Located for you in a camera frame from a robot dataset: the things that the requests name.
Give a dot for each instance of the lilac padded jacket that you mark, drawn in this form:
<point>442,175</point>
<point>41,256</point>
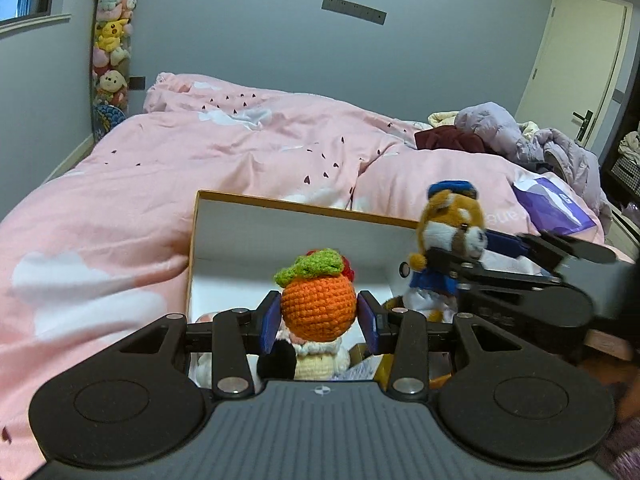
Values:
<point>500,120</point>

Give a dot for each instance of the pink pillow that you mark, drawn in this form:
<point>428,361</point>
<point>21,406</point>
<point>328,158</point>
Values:
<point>200,91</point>

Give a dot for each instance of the grey wall socket strip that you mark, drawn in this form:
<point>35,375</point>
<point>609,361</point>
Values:
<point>355,10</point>

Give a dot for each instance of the yellow toy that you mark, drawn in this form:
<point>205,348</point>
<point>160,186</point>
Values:
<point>386,369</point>

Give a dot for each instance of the black wall switch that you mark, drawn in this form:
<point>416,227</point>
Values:
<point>136,82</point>

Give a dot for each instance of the orange crochet fruit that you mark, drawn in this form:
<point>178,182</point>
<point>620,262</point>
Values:
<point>317,305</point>

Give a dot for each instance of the purple plastic bag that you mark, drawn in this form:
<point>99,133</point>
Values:
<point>555,202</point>

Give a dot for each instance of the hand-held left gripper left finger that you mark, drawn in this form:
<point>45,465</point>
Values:
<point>269,322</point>

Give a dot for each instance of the dark storage shelf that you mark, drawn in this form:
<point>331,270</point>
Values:
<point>625,165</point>

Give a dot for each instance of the column of plush toys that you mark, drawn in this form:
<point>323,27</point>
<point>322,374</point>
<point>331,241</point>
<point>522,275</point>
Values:
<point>112,50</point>

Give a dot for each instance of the white door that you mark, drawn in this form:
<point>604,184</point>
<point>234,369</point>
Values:
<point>575,60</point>

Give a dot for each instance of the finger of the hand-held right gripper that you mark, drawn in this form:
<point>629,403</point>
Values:
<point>530,246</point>
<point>480,267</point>

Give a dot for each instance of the cream cloth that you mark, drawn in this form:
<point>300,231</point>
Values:
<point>442,118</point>

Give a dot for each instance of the pink printed blanket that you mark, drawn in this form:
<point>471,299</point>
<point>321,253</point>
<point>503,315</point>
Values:
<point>150,200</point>

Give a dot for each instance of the brown cardboard box white inside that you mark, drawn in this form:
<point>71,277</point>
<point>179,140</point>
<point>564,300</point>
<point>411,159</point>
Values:
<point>300,240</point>

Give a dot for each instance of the brown plush bear blue outfit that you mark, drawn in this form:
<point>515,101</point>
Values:
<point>447,220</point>

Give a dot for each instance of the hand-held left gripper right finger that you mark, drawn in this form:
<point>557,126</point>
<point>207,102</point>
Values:
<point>366,322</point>

